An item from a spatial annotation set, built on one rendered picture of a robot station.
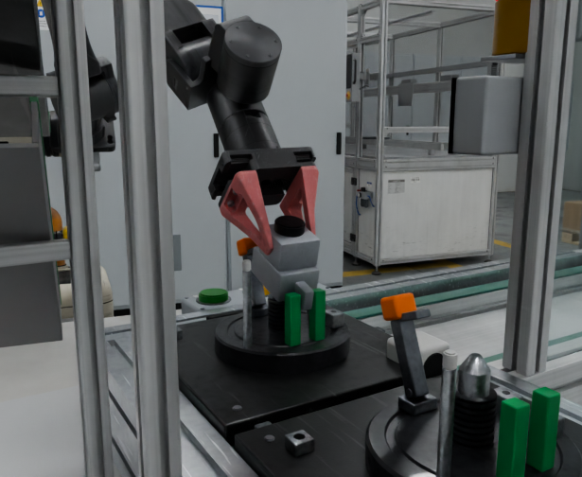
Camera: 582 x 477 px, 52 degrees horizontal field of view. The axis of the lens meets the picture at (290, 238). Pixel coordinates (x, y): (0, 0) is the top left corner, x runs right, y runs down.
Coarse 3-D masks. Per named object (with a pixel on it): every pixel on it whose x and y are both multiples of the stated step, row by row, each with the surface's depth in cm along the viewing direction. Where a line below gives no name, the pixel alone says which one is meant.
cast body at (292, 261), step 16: (272, 224) 59; (288, 224) 57; (304, 224) 58; (288, 240) 56; (304, 240) 57; (256, 256) 60; (272, 256) 57; (288, 256) 56; (304, 256) 57; (256, 272) 61; (272, 272) 58; (288, 272) 57; (304, 272) 57; (272, 288) 58; (288, 288) 57; (304, 288) 56; (304, 304) 56
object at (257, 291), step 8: (240, 240) 66; (248, 240) 66; (240, 248) 66; (248, 248) 66; (248, 256) 66; (256, 280) 66; (256, 288) 66; (256, 296) 65; (264, 296) 66; (256, 304) 65; (264, 304) 66
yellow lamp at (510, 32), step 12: (504, 0) 54; (516, 0) 53; (528, 0) 53; (504, 12) 54; (516, 12) 53; (528, 12) 53; (504, 24) 54; (516, 24) 53; (528, 24) 53; (504, 36) 54; (516, 36) 54; (492, 48) 56; (504, 48) 54; (516, 48) 54
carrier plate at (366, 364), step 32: (352, 320) 70; (192, 352) 60; (352, 352) 60; (384, 352) 60; (192, 384) 53; (224, 384) 53; (256, 384) 53; (288, 384) 53; (320, 384) 53; (352, 384) 53; (384, 384) 54; (224, 416) 47; (256, 416) 48; (288, 416) 49
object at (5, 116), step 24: (0, 0) 35; (24, 0) 35; (0, 24) 37; (24, 24) 37; (0, 48) 39; (24, 48) 40; (0, 72) 42; (24, 72) 43; (0, 120) 49; (24, 120) 50; (48, 120) 52
